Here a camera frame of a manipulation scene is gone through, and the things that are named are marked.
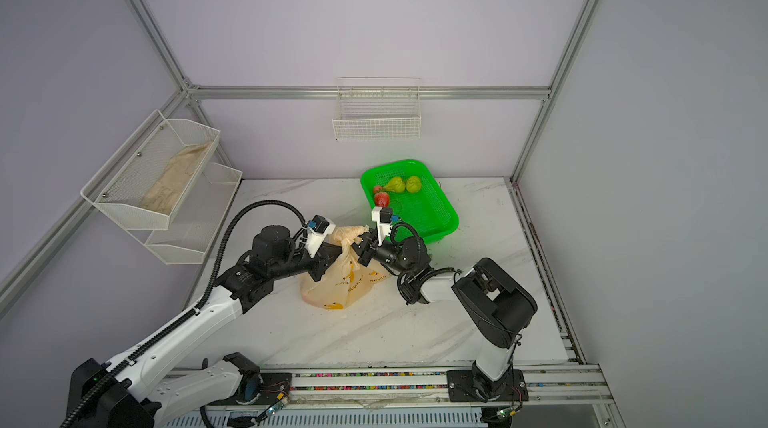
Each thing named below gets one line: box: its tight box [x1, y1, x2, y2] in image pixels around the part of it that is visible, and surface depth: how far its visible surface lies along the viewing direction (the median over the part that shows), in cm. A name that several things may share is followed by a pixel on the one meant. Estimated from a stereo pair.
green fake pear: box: [383, 176, 405, 193], surface depth 115 cm
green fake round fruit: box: [406, 176, 422, 194], surface depth 116 cm
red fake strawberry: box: [374, 185, 390, 208], surface depth 112 cm
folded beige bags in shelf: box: [140, 142, 212, 215], surface depth 81 cm
